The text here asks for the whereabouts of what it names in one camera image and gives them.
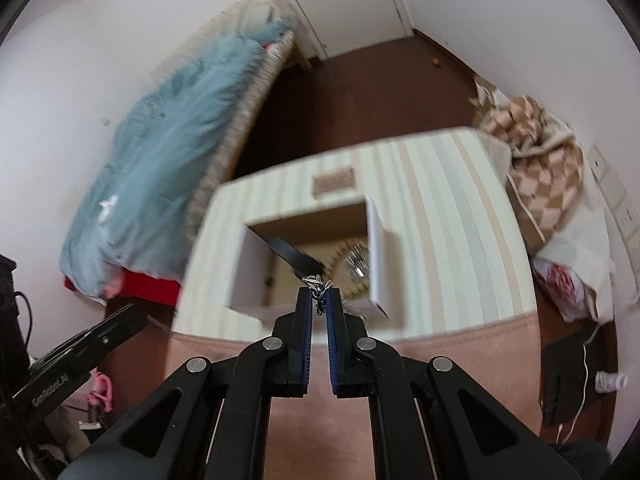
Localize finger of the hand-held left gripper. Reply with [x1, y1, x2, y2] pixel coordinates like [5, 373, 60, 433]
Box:
[75, 305, 148, 376]

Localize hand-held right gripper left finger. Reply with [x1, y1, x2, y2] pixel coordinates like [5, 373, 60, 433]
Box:
[65, 287, 313, 480]

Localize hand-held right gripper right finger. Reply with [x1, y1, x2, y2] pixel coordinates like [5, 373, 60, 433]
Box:
[325, 287, 583, 480]

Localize silver chain necklace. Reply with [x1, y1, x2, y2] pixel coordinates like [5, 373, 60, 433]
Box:
[301, 274, 371, 321]

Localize white cardboard box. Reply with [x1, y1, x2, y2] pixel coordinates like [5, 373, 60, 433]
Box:
[227, 195, 401, 323]

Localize wooden bead bracelet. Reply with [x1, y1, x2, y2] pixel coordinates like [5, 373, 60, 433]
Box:
[325, 237, 374, 306]

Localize silver link bracelet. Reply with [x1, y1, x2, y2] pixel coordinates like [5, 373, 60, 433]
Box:
[345, 245, 369, 282]

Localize black watch band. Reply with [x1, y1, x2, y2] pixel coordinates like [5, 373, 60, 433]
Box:
[247, 226, 327, 282]

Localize pink slippers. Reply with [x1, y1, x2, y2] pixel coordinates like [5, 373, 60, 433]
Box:
[86, 372, 114, 414]

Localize red bed sheet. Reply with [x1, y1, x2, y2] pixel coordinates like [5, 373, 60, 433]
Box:
[62, 269, 182, 307]

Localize brown label patch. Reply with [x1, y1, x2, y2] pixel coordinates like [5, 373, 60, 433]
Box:
[312, 169, 356, 195]

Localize striped and pink tablecloth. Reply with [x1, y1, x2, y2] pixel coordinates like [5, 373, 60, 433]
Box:
[170, 127, 544, 480]

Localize light blue blanket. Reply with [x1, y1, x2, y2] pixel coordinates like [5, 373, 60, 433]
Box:
[57, 19, 296, 293]

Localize patterned mattress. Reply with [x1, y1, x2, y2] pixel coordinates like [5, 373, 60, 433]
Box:
[184, 30, 297, 243]

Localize red and white printed bag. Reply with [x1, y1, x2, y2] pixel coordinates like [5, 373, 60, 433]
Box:
[534, 259, 587, 322]

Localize person's dark fuzzy clothing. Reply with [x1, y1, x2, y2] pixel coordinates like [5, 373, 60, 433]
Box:
[549, 439, 614, 480]

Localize brown checkered blanket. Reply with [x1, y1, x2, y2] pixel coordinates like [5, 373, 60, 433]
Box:
[470, 80, 586, 243]

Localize small white bottle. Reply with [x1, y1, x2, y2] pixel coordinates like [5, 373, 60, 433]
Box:
[595, 370, 629, 394]

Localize wooden bed leg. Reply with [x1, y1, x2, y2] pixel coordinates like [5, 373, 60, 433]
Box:
[291, 42, 312, 72]

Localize white pillow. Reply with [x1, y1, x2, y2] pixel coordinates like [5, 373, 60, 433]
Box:
[234, 0, 282, 37]

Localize white door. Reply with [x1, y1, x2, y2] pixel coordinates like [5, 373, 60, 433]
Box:
[270, 0, 416, 59]

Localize white cable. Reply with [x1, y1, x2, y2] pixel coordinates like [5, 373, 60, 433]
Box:
[554, 320, 602, 443]

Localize white wall outlet strip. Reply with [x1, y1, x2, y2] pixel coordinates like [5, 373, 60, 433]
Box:
[589, 142, 640, 262]

